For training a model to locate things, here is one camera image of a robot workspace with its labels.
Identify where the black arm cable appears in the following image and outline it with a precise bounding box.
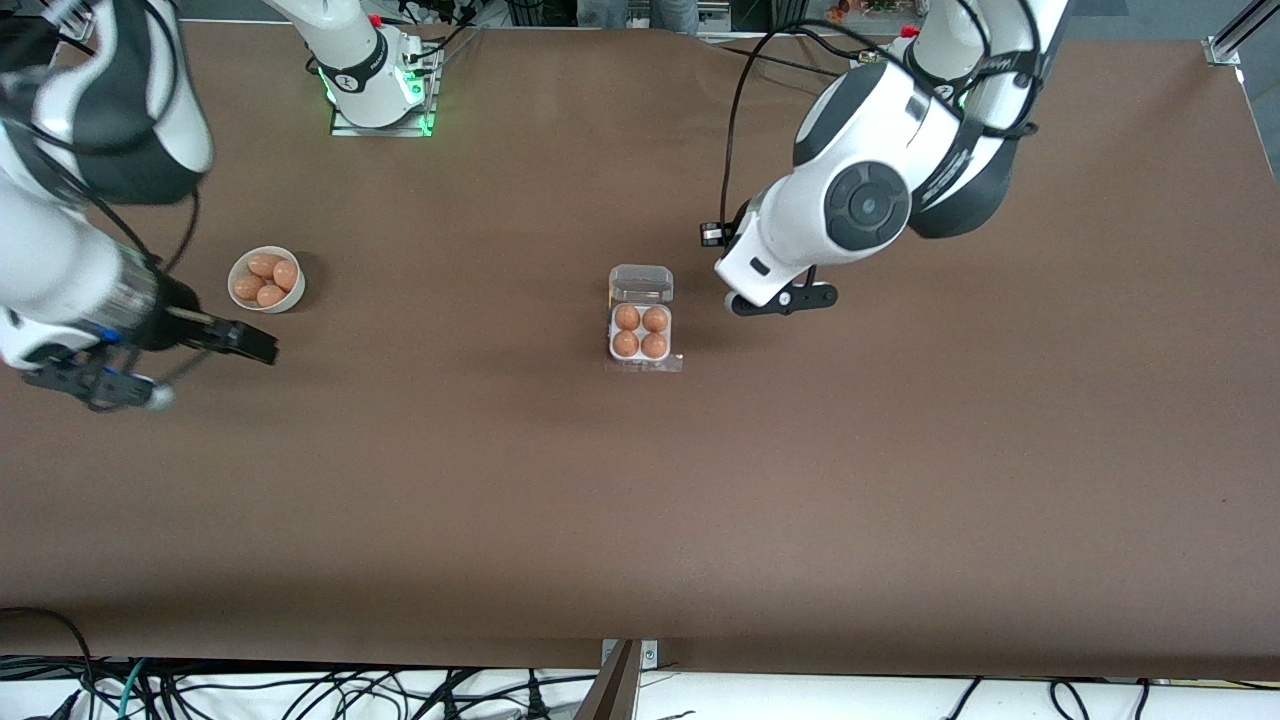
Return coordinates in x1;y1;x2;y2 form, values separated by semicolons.
720;0;1046;227
0;100;216;391

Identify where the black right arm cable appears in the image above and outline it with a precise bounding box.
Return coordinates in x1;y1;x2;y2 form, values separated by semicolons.
0;100;216;391

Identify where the black looped floor cable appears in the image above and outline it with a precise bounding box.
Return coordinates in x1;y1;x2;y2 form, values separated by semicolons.
0;607;96;720

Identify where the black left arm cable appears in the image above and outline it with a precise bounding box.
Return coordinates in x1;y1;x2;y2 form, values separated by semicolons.
720;0;1046;227

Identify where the teal cable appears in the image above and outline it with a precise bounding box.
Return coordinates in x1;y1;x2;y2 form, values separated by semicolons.
118;658;151;720

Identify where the white round bowl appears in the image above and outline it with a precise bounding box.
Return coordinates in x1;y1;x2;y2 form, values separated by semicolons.
227;246;305;314

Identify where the black base cable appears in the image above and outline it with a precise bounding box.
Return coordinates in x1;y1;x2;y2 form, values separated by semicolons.
405;0;483;71
712;44;851;79

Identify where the clear plastic egg box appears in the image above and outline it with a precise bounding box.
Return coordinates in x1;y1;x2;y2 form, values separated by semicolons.
605;264;684;374

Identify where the dark metal post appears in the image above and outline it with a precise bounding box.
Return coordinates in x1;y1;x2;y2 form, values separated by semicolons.
575;640;641;720

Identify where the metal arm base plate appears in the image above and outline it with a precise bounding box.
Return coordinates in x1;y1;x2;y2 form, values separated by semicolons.
330;40;439;138

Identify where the person in blue jeans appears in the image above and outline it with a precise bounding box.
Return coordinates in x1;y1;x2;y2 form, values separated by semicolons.
577;0;699;33

